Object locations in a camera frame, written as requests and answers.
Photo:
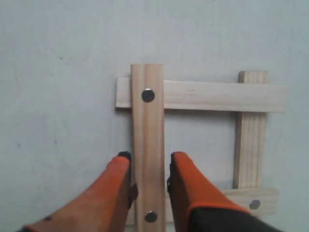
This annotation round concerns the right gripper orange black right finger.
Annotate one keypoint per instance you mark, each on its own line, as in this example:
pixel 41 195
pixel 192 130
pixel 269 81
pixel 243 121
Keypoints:
pixel 199 206

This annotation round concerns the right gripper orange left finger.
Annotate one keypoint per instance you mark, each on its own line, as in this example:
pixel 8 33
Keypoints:
pixel 103 207

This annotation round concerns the wood slat with magnets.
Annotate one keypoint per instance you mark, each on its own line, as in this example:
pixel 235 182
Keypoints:
pixel 260 202

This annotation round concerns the plain wood slat vertical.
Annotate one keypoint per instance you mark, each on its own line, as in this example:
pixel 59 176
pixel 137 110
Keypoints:
pixel 249 145

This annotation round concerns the wood slat two magnets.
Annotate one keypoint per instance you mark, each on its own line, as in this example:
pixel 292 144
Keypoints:
pixel 147 96

